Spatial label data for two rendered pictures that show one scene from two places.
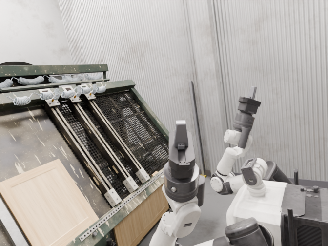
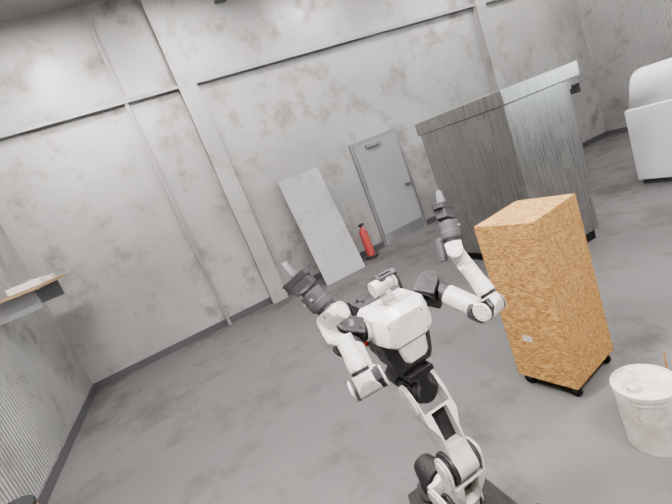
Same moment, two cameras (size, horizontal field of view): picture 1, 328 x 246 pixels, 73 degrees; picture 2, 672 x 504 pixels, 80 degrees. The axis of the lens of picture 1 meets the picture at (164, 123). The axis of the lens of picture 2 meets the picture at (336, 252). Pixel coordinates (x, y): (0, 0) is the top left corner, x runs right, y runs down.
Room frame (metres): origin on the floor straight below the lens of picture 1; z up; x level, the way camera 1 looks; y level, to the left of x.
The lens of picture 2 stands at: (2.08, 0.51, 1.98)
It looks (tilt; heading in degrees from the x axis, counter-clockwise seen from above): 12 degrees down; 215
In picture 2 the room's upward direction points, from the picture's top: 21 degrees counter-clockwise
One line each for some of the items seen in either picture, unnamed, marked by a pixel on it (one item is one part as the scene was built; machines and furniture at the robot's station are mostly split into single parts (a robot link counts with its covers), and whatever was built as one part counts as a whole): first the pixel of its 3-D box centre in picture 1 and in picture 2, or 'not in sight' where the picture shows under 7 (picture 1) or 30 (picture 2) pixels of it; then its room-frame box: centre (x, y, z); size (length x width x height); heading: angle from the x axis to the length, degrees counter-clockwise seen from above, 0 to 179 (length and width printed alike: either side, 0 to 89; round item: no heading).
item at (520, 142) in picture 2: not in sight; (508, 173); (-3.51, -0.41, 1.02); 1.56 x 1.20 x 2.05; 55
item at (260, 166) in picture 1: (255, 174); (383, 287); (0.73, -0.29, 1.44); 0.10 x 0.07 x 0.09; 145
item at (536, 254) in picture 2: not in sight; (546, 295); (-0.68, 0.08, 0.63); 0.50 x 0.42 x 1.25; 154
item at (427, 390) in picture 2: not in sight; (408, 375); (0.67, -0.36, 0.97); 0.28 x 0.13 x 0.18; 55
